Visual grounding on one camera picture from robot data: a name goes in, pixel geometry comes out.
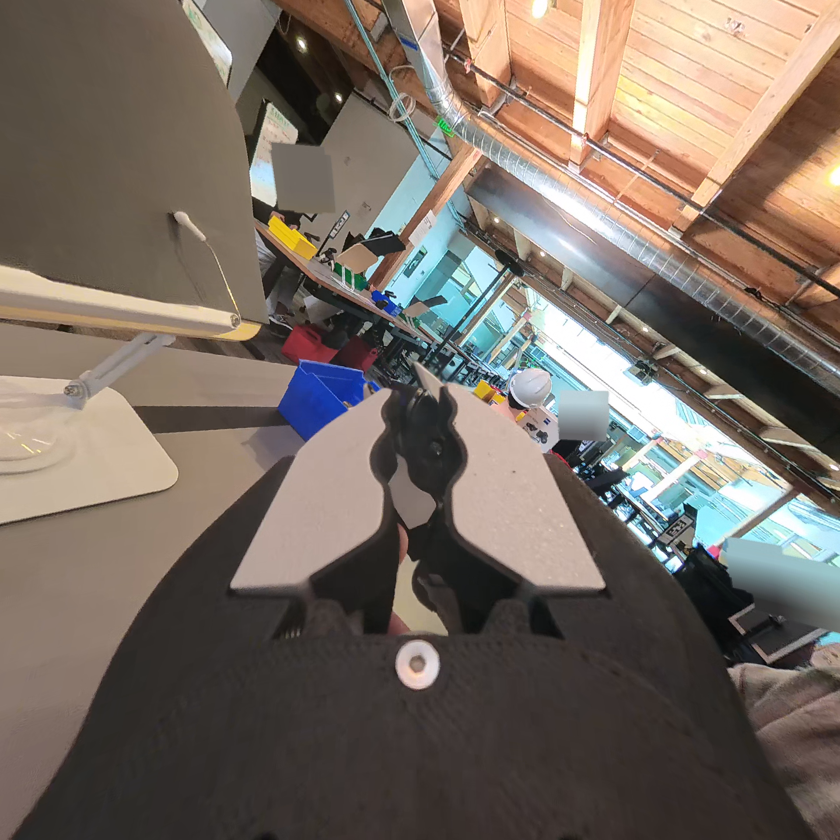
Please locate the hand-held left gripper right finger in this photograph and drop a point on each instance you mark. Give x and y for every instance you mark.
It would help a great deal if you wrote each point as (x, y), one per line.
(519, 519)

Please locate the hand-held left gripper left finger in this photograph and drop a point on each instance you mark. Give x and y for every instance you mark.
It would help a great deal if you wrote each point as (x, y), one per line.
(315, 519)

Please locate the blue plastic bin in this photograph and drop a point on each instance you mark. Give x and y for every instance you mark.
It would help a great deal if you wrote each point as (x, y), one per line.
(322, 394)

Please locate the white hard hat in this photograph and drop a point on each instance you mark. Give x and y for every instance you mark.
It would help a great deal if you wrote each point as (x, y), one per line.
(530, 389)

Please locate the red bucket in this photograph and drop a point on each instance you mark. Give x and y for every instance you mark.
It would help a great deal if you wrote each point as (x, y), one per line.
(309, 344)
(357, 357)

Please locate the long wooden workbench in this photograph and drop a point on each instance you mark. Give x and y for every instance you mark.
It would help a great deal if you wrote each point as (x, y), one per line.
(341, 282)

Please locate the yellow plastic bin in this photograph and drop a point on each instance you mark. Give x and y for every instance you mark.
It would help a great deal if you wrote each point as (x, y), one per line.
(292, 238)

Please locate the black backdrop board stand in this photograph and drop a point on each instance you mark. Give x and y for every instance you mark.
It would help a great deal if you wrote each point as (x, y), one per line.
(118, 131)

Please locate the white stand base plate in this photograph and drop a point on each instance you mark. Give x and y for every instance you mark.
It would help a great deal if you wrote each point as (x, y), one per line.
(92, 460)

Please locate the silver ceiling duct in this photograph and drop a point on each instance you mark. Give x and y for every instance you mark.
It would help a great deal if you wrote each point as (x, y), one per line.
(551, 171)

